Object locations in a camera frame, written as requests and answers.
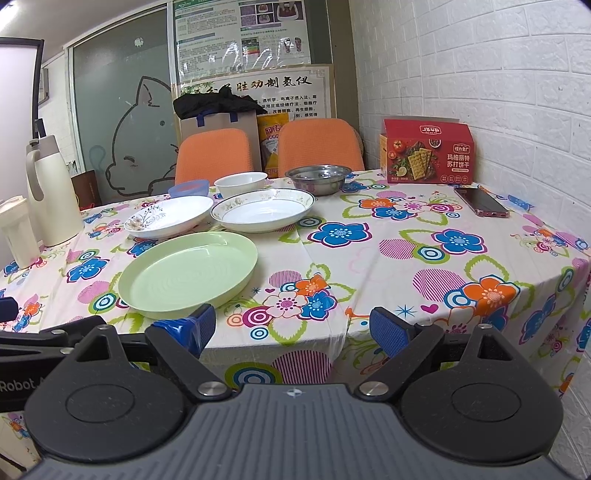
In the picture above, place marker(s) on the floral tablecloth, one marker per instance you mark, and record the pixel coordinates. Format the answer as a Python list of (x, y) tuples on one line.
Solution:
[(511, 294)]

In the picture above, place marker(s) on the framed chinese text poster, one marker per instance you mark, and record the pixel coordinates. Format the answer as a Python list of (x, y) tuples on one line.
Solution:
[(303, 91)]

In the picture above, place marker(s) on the wall information poster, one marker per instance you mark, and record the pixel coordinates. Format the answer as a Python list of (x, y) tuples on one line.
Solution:
[(220, 37)]

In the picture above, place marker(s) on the white plate with gold rim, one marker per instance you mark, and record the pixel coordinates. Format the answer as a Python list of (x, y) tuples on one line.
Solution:
[(263, 211)]

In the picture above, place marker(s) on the yellow snack bag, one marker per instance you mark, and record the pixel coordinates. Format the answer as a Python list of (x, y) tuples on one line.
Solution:
[(269, 126)]

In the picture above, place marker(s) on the frosted glass door with cat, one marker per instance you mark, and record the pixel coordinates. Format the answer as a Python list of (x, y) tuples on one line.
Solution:
[(122, 106)]

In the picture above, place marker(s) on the smartphone with red case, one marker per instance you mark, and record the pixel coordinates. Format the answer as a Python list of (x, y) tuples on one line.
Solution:
[(481, 202)]

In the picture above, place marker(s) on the right orange chair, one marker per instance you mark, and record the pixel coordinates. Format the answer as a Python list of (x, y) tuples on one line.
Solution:
[(310, 142)]

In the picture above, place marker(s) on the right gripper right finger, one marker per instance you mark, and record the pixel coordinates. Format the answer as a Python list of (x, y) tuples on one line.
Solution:
[(407, 346)]

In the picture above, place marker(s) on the cardboard box with blue handles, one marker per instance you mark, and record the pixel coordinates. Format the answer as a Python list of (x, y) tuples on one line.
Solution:
[(247, 122)]

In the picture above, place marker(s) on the cream thermos jug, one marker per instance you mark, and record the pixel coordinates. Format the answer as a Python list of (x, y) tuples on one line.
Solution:
[(52, 199)]

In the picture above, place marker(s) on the stainless steel bowl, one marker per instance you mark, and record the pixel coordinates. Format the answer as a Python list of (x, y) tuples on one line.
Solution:
[(319, 180)]

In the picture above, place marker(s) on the orange chair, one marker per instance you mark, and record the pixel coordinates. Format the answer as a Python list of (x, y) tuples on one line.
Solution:
[(212, 155), (310, 142)]

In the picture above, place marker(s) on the white ceramic bowl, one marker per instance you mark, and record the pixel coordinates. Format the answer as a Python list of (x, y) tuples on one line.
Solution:
[(240, 183)]

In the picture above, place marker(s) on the red cracker box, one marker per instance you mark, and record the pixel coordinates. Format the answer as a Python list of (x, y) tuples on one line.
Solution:
[(427, 151)]

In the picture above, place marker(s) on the translucent blue plastic bowl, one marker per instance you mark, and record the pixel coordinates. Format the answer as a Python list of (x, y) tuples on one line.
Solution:
[(199, 187)]

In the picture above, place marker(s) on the black cloth on box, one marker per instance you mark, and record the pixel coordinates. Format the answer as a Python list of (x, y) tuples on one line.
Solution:
[(224, 101)]

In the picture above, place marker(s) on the left orange chair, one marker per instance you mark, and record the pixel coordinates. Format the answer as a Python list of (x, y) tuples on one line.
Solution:
[(212, 155)]

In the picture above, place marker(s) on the white plastic pitcher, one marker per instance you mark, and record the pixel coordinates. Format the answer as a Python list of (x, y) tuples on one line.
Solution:
[(17, 229)]

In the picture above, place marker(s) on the white plate with floral branch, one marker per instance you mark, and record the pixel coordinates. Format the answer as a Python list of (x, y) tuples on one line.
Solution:
[(168, 218)]

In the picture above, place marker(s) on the brown paper bag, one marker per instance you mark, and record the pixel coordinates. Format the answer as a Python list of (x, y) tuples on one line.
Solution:
[(86, 190)]

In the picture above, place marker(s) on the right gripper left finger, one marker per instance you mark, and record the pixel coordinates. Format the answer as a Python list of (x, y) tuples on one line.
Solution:
[(178, 345)]

